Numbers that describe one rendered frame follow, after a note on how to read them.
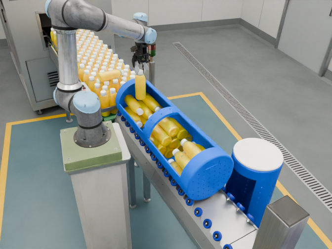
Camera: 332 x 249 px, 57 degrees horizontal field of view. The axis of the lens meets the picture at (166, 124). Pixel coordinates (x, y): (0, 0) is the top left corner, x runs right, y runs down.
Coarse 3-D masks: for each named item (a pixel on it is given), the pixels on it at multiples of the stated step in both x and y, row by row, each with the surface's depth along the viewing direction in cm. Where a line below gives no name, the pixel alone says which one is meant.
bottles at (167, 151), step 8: (144, 104) 201; (128, 112) 198; (144, 112) 195; (152, 112) 197; (136, 120) 192; (144, 120) 198; (152, 136) 177; (160, 144) 172; (176, 144) 175; (168, 152) 175; (184, 152) 166; (168, 160) 164; (176, 168) 157
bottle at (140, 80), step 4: (136, 76) 188; (140, 76) 187; (144, 76) 189; (136, 80) 188; (140, 80) 187; (144, 80) 188; (136, 84) 189; (140, 84) 188; (144, 84) 190; (136, 88) 191; (140, 88) 190; (144, 88) 191; (136, 92) 193; (140, 92) 192; (144, 92) 193; (136, 96) 194; (140, 96) 193; (144, 96) 195
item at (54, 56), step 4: (52, 48) 320; (52, 52) 318; (56, 52) 312; (52, 56) 325; (56, 56) 305; (52, 60) 333; (56, 60) 310; (56, 64) 317; (68, 112) 359; (68, 116) 362; (68, 120) 369; (72, 120) 369; (136, 164) 310
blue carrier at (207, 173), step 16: (160, 96) 185; (160, 112) 170; (176, 112) 170; (144, 128) 171; (192, 128) 178; (208, 144) 167; (160, 160) 162; (192, 160) 142; (208, 160) 139; (224, 160) 145; (176, 176) 149; (192, 176) 139; (208, 176) 146; (224, 176) 154; (192, 192) 146; (208, 192) 154
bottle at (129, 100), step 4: (128, 96) 201; (132, 96) 202; (124, 100) 202; (128, 100) 199; (132, 100) 197; (136, 100) 199; (128, 104) 198; (132, 104) 195; (136, 104) 194; (132, 108) 194; (136, 108) 193; (140, 108) 193; (136, 112) 193
